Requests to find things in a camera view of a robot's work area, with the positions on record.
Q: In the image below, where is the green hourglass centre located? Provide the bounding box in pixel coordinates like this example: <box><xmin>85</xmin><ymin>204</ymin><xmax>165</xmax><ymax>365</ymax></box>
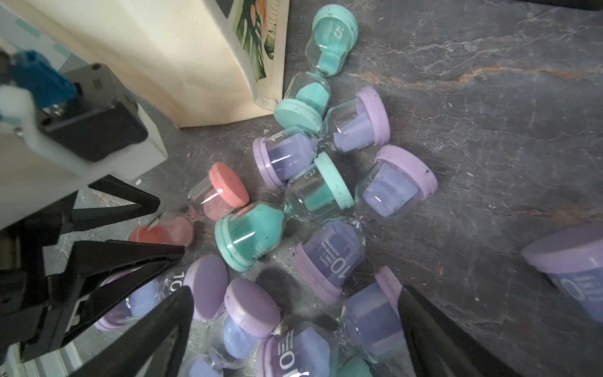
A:
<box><xmin>215</xmin><ymin>152</ymin><xmax>354</xmax><ymax>273</ymax></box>

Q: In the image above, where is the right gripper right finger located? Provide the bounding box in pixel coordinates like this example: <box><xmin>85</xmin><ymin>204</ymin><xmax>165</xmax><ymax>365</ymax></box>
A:
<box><xmin>397</xmin><ymin>285</ymin><xmax>519</xmax><ymax>376</ymax></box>

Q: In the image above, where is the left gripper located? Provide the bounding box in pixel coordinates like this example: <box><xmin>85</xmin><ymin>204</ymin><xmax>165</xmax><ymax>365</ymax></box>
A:
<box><xmin>1</xmin><ymin>50</ymin><xmax>185</xmax><ymax>362</ymax></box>

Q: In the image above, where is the pink hourglass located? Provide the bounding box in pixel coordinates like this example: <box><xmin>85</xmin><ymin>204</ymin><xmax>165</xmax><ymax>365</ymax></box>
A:
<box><xmin>128</xmin><ymin>162</ymin><xmax>250</xmax><ymax>247</ymax></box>

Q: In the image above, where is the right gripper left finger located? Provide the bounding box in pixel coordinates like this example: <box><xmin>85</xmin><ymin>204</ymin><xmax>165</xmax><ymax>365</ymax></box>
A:
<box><xmin>72</xmin><ymin>286</ymin><xmax>194</xmax><ymax>377</ymax></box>

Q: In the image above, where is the cream canvas tote bag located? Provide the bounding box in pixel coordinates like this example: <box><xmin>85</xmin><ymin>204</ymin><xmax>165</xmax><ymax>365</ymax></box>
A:
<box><xmin>6</xmin><ymin>0</ymin><xmax>289</xmax><ymax>128</ymax></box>

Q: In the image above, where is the green hourglass near bag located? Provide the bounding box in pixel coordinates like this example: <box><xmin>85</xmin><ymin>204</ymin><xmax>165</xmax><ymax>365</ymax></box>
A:
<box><xmin>274</xmin><ymin>4</ymin><xmax>359</xmax><ymax>134</ymax></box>

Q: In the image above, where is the green hourglass lying right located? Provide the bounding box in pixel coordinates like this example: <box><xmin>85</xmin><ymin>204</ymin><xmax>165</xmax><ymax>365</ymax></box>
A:
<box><xmin>336</xmin><ymin>357</ymin><xmax>373</xmax><ymax>377</ymax></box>

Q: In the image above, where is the purple hourglass top cluster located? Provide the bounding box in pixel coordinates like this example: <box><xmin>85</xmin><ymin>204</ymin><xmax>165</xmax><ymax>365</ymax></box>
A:
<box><xmin>252</xmin><ymin>86</ymin><xmax>390</xmax><ymax>190</ymax></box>

